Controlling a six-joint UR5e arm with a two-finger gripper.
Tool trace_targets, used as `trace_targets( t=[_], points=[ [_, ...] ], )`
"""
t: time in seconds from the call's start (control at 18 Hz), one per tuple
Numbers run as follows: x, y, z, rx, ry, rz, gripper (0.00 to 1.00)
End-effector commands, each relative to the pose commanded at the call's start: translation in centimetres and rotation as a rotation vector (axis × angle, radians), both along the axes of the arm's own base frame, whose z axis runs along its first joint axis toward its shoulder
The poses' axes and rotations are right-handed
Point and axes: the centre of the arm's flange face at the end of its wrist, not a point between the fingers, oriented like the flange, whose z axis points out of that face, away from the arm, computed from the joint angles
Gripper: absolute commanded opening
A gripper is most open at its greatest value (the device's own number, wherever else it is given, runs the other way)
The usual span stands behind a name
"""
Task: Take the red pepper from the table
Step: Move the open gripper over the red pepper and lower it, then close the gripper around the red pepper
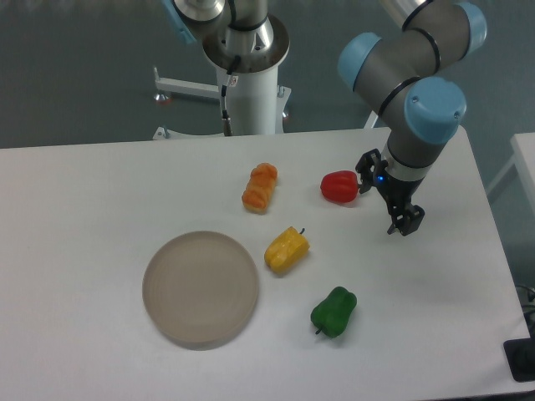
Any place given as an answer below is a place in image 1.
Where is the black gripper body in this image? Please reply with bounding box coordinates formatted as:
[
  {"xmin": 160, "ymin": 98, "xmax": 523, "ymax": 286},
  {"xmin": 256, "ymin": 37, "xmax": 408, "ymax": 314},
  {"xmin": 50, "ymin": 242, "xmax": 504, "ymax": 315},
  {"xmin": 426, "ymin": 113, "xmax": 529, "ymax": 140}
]
[{"xmin": 373, "ymin": 160, "xmax": 425, "ymax": 216}]

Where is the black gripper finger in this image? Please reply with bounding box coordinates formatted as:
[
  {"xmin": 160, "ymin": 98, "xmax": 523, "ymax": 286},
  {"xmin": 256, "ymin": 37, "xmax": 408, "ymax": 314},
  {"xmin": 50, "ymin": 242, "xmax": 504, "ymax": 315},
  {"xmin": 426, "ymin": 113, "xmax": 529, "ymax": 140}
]
[
  {"xmin": 387, "ymin": 203, "xmax": 425, "ymax": 236},
  {"xmin": 355, "ymin": 149, "xmax": 387, "ymax": 194}
]

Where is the red bell pepper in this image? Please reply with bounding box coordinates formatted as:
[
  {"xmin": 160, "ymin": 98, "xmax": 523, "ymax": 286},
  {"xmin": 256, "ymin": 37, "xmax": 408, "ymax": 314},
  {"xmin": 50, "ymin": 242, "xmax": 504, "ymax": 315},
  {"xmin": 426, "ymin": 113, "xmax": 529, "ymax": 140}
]
[{"xmin": 320, "ymin": 170, "xmax": 359, "ymax": 204}]

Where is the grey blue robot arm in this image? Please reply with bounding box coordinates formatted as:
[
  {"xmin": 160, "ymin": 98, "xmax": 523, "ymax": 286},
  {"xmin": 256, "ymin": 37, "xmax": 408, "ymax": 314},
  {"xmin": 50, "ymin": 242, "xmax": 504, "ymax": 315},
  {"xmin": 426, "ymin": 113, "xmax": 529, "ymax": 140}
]
[{"xmin": 338, "ymin": 1, "xmax": 487, "ymax": 236}]

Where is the silver robot base joint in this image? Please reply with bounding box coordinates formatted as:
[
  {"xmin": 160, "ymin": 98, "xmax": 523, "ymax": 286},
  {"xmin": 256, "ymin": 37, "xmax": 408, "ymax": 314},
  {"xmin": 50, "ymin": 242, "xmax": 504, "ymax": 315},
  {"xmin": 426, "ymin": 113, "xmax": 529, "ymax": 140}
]
[{"xmin": 160, "ymin": 0, "xmax": 268, "ymax": 44}]

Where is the orange bell pepper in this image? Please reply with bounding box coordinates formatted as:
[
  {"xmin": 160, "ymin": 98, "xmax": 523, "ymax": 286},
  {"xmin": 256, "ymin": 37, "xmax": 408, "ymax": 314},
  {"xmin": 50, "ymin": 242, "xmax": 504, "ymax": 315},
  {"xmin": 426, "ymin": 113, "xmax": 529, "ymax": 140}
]
[{"xmin": 242, "ymin": 163, "xmax": 278, "ymax": 214}]

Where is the yellow bell pepper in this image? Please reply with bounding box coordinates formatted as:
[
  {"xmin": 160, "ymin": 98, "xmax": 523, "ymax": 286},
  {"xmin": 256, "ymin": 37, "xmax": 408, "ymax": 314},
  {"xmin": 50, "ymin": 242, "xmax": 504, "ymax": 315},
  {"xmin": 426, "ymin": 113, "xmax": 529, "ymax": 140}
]
[{"xmin": 264, "ymin": 226, "xmax": 310, "ymax": 274}]

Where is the green bell pepper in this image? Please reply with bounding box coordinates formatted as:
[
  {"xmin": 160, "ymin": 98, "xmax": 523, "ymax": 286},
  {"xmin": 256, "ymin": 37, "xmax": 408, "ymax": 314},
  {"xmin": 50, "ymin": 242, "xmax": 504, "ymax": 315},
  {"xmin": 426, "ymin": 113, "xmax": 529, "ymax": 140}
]
[{"xmin": 310, "ymin": 287, "xmax": 358, "ymax": 338}]

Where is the white side table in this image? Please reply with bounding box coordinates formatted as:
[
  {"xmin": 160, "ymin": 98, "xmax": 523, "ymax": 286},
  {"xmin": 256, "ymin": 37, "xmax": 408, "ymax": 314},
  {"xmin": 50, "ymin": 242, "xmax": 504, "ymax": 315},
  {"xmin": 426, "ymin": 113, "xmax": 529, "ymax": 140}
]
[{"xmin": 486, "ymin": 132, "xmax": 534, "ymax": 203}]

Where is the black box at edge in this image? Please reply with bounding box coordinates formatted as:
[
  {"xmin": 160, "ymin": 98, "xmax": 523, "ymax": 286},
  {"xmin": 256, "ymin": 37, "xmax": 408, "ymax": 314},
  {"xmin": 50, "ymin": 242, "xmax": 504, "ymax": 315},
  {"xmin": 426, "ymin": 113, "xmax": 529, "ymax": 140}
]
[{"xmin": 503, "ymin": 338, "xmax": 535, "ymax": 383}]

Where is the round beige plate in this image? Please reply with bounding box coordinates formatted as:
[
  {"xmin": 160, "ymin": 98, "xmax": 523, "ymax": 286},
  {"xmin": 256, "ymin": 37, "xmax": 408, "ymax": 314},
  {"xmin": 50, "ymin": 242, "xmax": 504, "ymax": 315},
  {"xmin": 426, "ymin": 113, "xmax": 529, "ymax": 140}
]
[{"xmin": 142, "ymin": 231, "xmax": 259, "ymax": 350}]

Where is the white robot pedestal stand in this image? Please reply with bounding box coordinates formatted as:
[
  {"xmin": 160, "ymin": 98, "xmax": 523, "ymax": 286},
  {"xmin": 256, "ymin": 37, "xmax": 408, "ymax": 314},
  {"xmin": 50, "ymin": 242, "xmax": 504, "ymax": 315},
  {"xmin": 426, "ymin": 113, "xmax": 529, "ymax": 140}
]
[{"xmin": 150, "ymin": 16, "xmax": 293, "ymax": 141}]

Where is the grey cable with connector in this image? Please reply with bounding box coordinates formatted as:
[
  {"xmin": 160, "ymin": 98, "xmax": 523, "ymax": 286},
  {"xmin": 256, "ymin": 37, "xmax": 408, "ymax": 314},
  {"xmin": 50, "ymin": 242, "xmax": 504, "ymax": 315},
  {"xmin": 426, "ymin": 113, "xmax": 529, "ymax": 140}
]
[{"xmin": 220, "ymin": 54, "xmax": 242, "ymax": 137}]

